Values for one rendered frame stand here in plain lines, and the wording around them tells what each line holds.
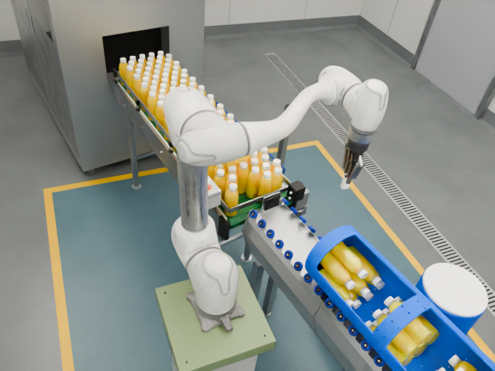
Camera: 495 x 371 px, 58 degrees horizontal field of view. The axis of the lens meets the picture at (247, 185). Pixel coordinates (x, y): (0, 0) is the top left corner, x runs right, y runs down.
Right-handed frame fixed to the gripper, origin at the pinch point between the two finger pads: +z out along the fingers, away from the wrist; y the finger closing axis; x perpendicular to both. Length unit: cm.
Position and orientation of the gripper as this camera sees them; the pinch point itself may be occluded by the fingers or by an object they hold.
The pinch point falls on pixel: (346, 181)
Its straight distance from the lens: 172.9
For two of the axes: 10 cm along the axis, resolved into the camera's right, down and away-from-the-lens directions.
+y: -2.2, -6.7, 7.1
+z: -0.8, 7.3, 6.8
